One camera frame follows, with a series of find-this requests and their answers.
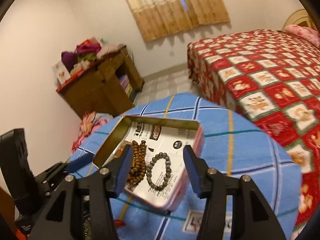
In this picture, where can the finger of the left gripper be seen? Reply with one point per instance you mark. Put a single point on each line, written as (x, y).
(82, 161)

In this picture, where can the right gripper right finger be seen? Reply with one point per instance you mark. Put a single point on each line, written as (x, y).
(252, 216)

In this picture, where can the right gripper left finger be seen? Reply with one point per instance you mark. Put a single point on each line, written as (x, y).
(77, 200)

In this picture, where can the clothes pile on floor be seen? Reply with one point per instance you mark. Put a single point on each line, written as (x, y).
(90, 123)

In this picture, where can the blue plaid table cloth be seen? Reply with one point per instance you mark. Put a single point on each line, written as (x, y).
(185, 168)

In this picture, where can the pink metal tin box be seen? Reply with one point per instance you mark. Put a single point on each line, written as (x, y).
(150, 159)

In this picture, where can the printed paper in tin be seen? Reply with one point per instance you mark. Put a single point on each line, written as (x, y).
(160, 159)

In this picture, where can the brown wooden desk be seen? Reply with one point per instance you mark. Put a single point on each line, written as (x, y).
(98, 89)

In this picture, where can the white printed box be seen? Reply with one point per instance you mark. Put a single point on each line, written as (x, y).
(61, 72)

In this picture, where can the clothes pile on desk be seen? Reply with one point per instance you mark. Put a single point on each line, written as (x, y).
(90, 50)

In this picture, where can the red patterned bed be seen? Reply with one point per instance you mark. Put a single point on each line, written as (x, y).
(272, 78)

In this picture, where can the beige window curtain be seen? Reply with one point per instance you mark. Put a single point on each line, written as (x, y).
(159, 18)

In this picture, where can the pink pillow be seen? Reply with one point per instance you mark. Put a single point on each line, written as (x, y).
(306, 33)

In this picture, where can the wooden headboard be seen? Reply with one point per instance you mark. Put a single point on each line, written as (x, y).
(300, 18)

